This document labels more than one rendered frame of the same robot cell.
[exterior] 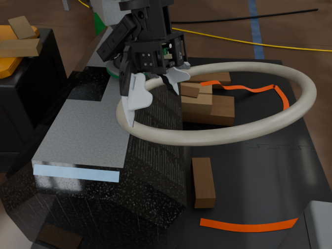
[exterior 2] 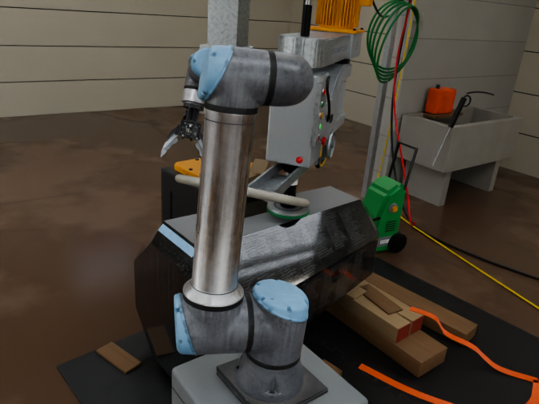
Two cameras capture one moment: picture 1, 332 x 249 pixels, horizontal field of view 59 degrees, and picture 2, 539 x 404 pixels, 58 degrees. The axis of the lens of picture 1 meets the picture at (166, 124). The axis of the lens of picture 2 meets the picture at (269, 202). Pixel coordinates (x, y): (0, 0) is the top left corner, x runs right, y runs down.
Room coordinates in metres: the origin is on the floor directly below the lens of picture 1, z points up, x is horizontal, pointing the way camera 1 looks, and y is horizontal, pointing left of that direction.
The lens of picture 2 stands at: (-0.55, -1.31, 1.82)
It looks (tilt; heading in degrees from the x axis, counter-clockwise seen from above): 22 degrees down; 43
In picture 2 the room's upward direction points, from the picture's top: 5 degrees clockwise
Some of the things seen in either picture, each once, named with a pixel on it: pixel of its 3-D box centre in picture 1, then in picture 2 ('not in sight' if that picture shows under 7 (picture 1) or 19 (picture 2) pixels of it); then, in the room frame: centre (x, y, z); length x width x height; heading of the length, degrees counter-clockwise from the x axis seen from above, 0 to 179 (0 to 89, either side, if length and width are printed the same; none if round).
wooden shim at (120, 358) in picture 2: not in sight; (118, 357); (0.44, 0.63, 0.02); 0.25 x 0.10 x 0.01; 98
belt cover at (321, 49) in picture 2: not in sight; (321, 50); (1.49, 0.33, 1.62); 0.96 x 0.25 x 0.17; 26
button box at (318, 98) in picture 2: not in sight; (318, 115); (1.16, 0.04, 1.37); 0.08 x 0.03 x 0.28; 26
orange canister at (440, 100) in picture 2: not in sight; (443, 99); (4.52, 1.02, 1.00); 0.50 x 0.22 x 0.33; 172
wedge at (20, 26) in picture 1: (21, 27); (258, 167); (1.63, 0.86, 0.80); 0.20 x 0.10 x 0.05; 34
